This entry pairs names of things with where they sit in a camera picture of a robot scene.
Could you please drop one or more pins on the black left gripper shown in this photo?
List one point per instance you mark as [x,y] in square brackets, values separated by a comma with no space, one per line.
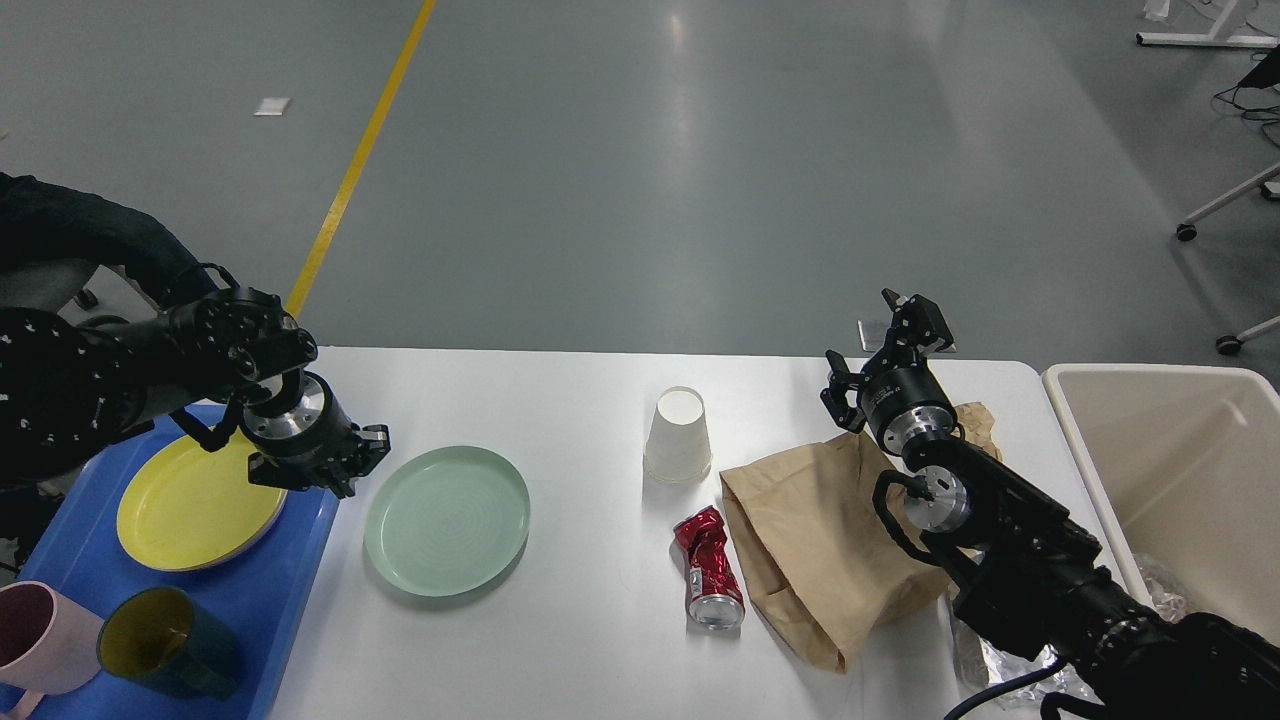
[312,444]

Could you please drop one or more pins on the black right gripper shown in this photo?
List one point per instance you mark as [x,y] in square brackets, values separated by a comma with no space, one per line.
[904,402]

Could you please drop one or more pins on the light green plate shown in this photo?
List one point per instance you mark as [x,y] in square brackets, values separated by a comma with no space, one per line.
[448,522]

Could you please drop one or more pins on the dark teal mug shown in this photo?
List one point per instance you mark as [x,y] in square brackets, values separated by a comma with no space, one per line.
[165,641]

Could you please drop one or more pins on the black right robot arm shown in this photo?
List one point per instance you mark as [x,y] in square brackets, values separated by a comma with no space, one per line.
[1026,575]

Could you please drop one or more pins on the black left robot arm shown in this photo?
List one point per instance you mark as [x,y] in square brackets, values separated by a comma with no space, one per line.
[233,363]

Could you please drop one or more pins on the grey floor socket plate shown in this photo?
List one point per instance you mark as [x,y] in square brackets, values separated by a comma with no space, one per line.
[873,332]

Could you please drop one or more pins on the crumpled brown paper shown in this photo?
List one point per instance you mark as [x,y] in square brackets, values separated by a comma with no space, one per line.
[975,423]

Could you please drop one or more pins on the yellow plate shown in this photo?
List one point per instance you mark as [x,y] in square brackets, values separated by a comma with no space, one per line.
[187,509]

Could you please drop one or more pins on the brown paper bag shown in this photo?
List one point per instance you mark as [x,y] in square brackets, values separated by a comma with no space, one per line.
[816,560]

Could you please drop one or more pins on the white paper cup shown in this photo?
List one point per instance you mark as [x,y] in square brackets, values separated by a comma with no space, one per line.
[677,450]

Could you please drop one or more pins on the crushed red soda can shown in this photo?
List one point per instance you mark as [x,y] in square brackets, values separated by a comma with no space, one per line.
[714,598]

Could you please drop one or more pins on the grey office chair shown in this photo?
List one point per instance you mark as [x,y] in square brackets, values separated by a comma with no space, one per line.
[77,290]

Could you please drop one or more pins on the beige plastic bin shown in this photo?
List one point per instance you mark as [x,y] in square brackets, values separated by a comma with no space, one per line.
[1182,467]

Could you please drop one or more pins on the crumpled aluminium foil tray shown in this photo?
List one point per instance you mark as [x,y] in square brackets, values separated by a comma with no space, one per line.
[979,665]

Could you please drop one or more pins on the pink mug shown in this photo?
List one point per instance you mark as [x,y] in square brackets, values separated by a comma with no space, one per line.
[48,644]

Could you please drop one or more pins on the seated person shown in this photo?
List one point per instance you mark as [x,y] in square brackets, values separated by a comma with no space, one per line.
[42,222]

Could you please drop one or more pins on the crumpled foil in bin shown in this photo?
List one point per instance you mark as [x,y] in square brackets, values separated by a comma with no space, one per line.
[1167,594]

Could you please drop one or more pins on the white desk leg frame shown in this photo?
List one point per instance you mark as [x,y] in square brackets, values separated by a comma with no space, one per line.
[1244,25]

